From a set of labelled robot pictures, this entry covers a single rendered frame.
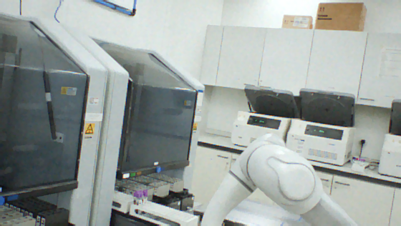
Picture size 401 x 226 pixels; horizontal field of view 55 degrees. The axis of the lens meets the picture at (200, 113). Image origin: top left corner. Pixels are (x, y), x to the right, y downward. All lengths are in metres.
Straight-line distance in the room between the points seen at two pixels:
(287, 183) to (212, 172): 3.21
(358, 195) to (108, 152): 2.61
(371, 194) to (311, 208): 2.69
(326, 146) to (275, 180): 2.80
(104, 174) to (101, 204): 0.13
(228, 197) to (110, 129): 0.68
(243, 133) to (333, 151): 0.90
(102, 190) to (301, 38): 2.98
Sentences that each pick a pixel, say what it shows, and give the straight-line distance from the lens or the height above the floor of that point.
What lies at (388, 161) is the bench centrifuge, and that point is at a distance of 3.73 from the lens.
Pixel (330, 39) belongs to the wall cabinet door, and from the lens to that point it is 4.13.
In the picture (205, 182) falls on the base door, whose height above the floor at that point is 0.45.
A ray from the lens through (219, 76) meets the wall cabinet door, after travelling 4.45.
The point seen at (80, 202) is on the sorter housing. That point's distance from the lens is 1.64.
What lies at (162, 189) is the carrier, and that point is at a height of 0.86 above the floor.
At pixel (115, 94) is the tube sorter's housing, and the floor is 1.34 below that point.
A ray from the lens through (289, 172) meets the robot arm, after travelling 0.98.
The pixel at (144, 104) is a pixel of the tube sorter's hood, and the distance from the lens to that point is 1.80.
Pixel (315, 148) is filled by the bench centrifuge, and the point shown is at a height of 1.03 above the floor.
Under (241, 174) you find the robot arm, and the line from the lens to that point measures 1.18.
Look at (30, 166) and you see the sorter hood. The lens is 1.41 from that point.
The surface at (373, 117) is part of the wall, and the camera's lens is 4.34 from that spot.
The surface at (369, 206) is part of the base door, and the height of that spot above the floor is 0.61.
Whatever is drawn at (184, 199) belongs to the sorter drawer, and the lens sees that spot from 2.16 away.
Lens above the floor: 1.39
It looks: 3 degrees down
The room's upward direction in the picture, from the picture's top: 8 degrees clockwise
